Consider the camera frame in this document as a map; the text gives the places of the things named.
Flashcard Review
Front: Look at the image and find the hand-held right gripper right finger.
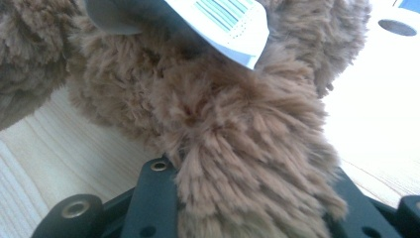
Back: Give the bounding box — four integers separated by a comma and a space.
325, 168, 404, 238

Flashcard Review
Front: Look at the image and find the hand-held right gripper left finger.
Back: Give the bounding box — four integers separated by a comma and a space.
120, 158, 181, 238

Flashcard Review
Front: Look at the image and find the brown teddy bear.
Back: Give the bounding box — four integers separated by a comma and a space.
0, 0, 372, 238

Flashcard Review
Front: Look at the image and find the white sewn-in label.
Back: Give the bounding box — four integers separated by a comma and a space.
83, 0, 270, 71

